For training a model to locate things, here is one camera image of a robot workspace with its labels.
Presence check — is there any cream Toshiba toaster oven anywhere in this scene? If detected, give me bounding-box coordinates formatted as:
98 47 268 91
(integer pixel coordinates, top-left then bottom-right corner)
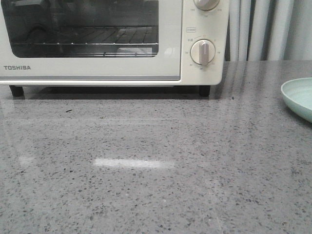
0 0 230 97

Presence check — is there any glass oven door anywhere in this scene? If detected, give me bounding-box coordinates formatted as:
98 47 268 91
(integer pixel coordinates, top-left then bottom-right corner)
0 0 183 80

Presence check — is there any beige timer knob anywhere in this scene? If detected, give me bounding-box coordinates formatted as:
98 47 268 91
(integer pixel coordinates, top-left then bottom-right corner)
191 39 215 66

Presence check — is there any beige temperature knob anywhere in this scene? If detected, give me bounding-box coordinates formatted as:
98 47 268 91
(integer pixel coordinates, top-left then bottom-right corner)
194 0 219 11

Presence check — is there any grey pleated curtain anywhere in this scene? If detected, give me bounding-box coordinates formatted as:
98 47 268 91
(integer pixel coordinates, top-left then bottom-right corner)
225 0 312 61

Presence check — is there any light green round plate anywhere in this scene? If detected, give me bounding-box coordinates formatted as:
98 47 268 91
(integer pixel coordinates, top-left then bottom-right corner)
281 78 312 123

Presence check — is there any wire oven rack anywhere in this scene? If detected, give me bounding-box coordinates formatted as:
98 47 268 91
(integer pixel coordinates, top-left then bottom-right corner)
10 26 159 58

